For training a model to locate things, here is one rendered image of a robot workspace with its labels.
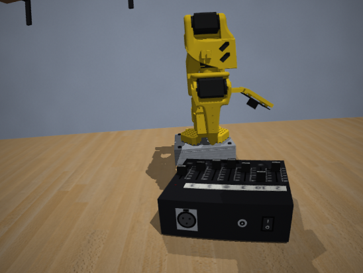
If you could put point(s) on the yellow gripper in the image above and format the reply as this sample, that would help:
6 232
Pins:
211 85

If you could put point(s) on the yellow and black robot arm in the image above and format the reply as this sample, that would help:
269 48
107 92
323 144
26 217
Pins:
208 40

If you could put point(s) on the black lighting desk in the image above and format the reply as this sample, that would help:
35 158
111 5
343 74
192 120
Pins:
239 200

